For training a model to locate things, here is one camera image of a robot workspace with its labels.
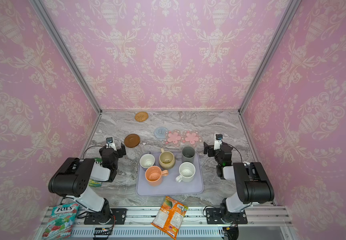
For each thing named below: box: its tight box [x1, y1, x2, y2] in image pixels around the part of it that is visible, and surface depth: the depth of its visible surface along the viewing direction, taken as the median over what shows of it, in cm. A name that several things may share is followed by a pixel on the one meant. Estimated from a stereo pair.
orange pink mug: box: [144, 166, 169, 187], surface depth 83 cm
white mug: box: [175, 161, 196, 183], surface depth 84 cm
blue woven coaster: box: [153, 126, 169, 141], surface depth 108 cm
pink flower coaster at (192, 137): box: [181, 130, 203, 147], surface depth 108 cm
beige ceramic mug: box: [159, 148, 176, 170], surface depth 88 cm
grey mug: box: [181, 146, 196, 163], surface depth 88 cm
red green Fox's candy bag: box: [41, 203, 80, 240], surface depth 72 cm
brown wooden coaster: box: [124, 133, 141, 148], surface depth 105 cm
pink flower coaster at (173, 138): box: [164, 129, 184, 147], surface depth 105 cm
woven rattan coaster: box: [134, 111, 149, 122], surface depth 119 cm
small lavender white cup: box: [139, 151, 156, 169], surface depth 87 cm
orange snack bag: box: [150, 196, 189, 240], surface depth 74 cm
